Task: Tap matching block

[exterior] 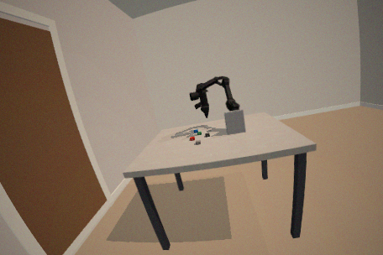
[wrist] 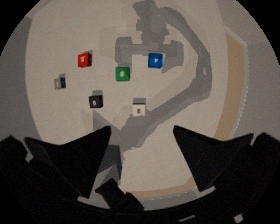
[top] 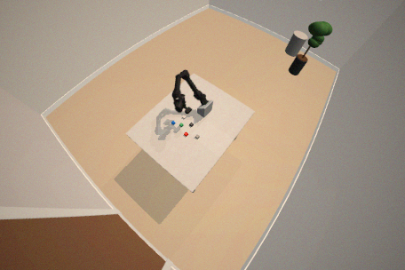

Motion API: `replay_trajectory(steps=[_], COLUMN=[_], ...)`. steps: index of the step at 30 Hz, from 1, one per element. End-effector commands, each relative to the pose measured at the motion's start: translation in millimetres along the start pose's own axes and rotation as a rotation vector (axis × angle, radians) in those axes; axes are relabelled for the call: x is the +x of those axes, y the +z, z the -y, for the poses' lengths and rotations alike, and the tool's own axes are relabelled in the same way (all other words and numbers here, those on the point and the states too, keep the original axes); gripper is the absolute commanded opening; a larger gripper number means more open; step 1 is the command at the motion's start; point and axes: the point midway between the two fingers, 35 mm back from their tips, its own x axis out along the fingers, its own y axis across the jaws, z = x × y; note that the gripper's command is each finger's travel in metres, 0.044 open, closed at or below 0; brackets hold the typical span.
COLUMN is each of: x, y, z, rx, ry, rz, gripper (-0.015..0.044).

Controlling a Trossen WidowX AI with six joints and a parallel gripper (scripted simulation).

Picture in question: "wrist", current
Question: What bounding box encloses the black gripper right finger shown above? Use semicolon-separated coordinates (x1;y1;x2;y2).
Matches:
173;125;254;192

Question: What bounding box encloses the blue digit block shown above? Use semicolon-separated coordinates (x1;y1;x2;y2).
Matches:
148;52;163;69

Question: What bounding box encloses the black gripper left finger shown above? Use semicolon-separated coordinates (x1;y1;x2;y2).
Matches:
23;125;112;198

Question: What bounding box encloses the red block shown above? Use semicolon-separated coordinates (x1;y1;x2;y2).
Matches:
77;52;92;68

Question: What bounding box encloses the green block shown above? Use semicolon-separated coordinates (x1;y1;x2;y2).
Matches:
115;67;129;81

